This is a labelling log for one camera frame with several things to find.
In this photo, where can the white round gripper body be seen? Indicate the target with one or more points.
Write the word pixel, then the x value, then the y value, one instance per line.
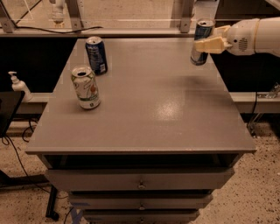
pixel 241 37

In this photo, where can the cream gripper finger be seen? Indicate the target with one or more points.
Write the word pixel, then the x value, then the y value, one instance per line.
pixel 215 45
pixel 221 31

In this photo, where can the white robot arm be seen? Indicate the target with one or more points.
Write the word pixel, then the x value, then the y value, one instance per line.
pixel 267 36

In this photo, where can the dark blue Pepsi can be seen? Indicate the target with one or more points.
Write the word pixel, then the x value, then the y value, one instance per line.
pixel 96 55

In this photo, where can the white green 7up can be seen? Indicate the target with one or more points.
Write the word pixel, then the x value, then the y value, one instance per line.
pixel 83 79

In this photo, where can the grey drawer cabinet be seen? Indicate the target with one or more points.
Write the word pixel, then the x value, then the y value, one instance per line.
pixel 157 111

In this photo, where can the top grey drawer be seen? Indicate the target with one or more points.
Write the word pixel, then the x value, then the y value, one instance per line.
pixel 139 179

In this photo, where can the grey drawer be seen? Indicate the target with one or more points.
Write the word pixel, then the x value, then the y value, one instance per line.
pixel 140 217
pixel 139 179
pixel 141 201

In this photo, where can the middle grey drawer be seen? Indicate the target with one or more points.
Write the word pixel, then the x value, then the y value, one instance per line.
pixel 141 201

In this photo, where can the white pump soap bottle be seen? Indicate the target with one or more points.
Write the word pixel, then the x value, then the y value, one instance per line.
pixel 19 85

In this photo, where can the bottom grey drawer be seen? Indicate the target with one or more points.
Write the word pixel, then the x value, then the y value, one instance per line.
pixel 140 217

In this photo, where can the black side table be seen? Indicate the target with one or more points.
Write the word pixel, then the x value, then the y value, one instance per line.
pixel 9 104

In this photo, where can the metal window rail frame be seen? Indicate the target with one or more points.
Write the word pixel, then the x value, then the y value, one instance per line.
pixel 124 17

